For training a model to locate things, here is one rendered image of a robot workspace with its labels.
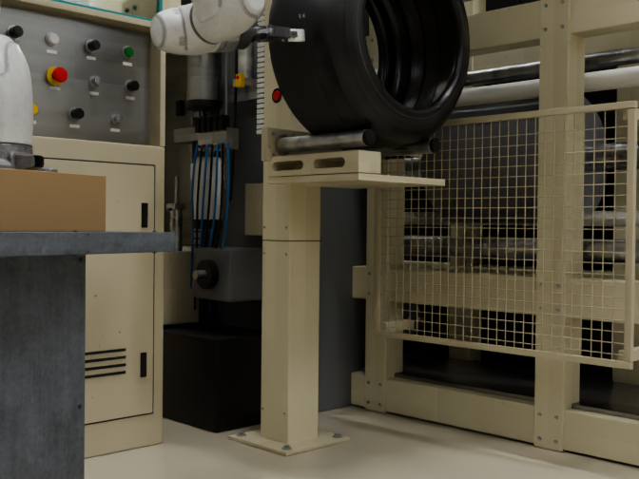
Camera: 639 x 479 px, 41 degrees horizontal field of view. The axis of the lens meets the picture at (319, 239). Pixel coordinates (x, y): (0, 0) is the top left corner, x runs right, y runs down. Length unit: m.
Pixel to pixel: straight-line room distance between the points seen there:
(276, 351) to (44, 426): 1.06
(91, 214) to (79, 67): 0.90
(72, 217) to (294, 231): 1.01
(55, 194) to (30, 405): 0.39
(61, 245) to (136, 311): 1.07
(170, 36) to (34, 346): 0.73
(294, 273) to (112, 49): 0.85
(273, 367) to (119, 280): 0.53
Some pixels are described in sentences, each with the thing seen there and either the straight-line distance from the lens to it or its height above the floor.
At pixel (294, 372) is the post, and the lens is 2.59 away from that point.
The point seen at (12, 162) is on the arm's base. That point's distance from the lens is 1.67.
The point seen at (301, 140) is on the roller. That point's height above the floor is 0.91.
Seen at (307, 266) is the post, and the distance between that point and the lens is 2.59.
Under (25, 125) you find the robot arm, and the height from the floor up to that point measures 0.85.
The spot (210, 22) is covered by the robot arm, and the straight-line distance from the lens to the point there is 1.87.
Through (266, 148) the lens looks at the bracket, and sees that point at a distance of 2.45.
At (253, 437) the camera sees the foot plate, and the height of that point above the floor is 0.01.
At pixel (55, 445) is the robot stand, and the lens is 1.74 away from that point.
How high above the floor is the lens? 0.67
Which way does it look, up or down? 1 degrees down
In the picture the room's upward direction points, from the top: 1 degrees clockwise
